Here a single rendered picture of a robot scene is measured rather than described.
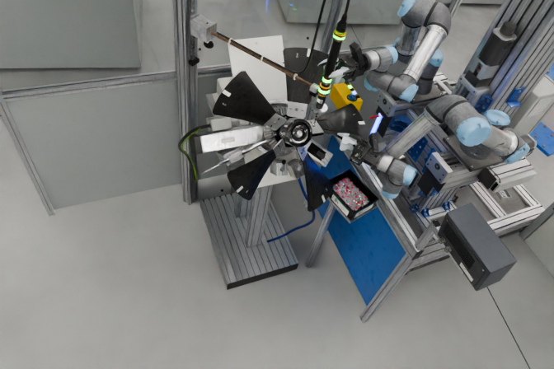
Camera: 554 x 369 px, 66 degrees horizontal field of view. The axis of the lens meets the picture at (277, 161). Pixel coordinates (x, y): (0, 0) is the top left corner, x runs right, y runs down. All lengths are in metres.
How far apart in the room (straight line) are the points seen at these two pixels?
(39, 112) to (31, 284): 1.01
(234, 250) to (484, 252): 1.54
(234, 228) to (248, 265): 0.27
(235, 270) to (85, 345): 0.88
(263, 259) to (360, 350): 0.76
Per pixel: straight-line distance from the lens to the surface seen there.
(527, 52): 2.27
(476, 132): 1.78
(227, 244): 2.76
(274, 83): 2.04
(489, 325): 3.13
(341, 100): 2.27
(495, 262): 1.70
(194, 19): 2.01
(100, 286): 2.79
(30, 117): 2.49
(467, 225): 1.73
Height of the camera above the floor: 2.47
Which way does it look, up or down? 48 degrees down
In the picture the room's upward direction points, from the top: 12 degrees clockwise
